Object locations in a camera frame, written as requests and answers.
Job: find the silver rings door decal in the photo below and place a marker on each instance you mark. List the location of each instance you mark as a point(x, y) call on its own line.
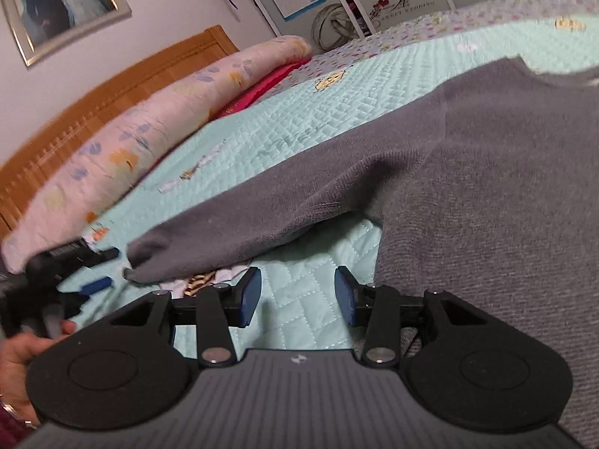
point(334, 25)

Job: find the grey sweater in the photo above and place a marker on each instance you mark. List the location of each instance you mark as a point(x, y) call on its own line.
point(468, 173)

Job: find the purple floral bed sheet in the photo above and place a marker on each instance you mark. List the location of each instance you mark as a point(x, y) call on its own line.
point(421, 23)

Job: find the framed wedding photo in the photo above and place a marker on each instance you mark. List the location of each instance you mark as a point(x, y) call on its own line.
point(61, 4)

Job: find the red blanket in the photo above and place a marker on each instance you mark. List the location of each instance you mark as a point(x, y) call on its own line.
point(262, 89)

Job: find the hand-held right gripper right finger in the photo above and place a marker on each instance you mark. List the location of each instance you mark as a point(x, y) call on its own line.
point(345, 297)

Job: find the person's left forearm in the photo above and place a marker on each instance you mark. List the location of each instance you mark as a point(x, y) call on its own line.
point(9, 432)

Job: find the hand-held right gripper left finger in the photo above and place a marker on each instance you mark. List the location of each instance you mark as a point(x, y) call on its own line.
point(250, 297)

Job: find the wooden headboard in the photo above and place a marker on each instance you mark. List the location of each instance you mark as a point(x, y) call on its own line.
point(93, 112)

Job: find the person's left hand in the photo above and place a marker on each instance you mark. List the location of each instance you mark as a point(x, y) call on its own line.
point(14, 369)

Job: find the mint quilted bee bedspread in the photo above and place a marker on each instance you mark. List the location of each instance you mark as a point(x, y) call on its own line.
point(327, 107)

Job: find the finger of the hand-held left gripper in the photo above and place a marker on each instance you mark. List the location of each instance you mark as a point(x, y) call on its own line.
point(105, 256)
point(96, 285)

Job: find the long floral pillow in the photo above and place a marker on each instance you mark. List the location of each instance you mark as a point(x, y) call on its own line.
point(140, 140)

